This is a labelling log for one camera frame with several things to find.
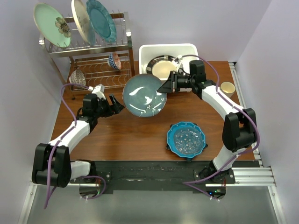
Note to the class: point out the mint floral plate on rack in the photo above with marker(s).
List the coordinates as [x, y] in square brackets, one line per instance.
[52, 25]

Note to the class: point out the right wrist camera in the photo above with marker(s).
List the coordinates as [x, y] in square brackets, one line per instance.
[179, 61]

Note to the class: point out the dark blue glazed plate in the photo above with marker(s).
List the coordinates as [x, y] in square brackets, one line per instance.
[141, 97]

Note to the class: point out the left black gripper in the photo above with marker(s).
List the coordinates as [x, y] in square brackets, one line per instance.
[116, 108]

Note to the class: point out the blue scalloped plate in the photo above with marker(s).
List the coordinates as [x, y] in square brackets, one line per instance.
[186, 140]

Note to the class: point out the blue patterned bowl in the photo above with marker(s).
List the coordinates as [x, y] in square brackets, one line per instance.
[114, 61]

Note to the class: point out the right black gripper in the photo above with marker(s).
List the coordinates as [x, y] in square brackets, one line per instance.
[170, 85]

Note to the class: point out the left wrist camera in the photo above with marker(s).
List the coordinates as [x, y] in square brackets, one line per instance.
[98, 90]

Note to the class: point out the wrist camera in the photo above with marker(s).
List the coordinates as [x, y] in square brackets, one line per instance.
[98, 90]
[179, 61]

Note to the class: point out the cream mug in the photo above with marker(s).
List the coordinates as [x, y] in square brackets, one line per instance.
[228, 89]

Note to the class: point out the white plastic bin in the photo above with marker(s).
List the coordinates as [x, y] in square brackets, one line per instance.
[150, 51]

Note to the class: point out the teal plate on rack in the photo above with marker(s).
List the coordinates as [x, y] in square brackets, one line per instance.
[101, 20]

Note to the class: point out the grey patterned bowl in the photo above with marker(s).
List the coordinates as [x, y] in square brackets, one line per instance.
[77, 77]

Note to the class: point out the metal dish rack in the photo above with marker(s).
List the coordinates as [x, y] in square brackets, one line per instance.
[92, 60]

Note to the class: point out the cream plate on rack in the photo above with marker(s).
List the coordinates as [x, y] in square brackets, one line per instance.
[81, 19]

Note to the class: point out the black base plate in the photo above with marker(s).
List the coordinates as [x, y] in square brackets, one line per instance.
[148, 175]

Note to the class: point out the black striped plate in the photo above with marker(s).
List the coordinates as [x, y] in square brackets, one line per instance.
[161, 66]

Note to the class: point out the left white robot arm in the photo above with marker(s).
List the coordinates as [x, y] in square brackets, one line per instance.
[52, 164]

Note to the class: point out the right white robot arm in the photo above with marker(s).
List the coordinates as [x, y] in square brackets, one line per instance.
[239, 130]

